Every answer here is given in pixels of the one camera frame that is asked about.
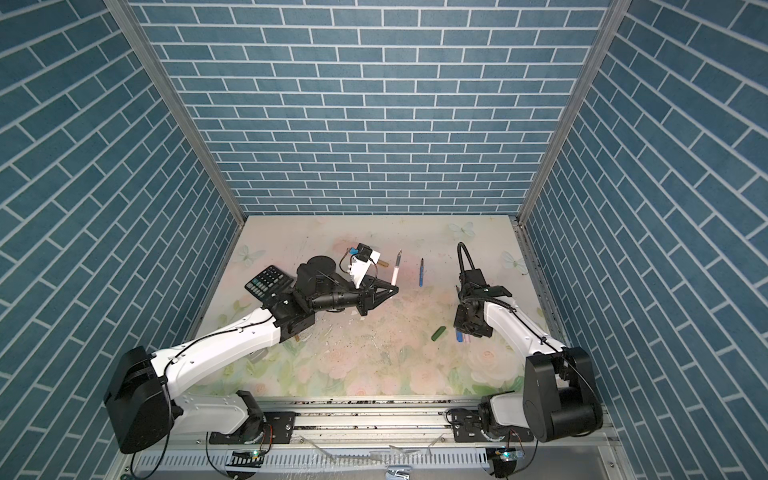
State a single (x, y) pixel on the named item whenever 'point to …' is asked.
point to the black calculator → (270, 280)
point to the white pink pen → (396, 268)
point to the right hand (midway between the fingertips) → (464, 323)
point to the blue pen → (421, 273)
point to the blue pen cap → (460, 337)
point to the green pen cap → (438, 333)
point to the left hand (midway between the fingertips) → (396, 292)
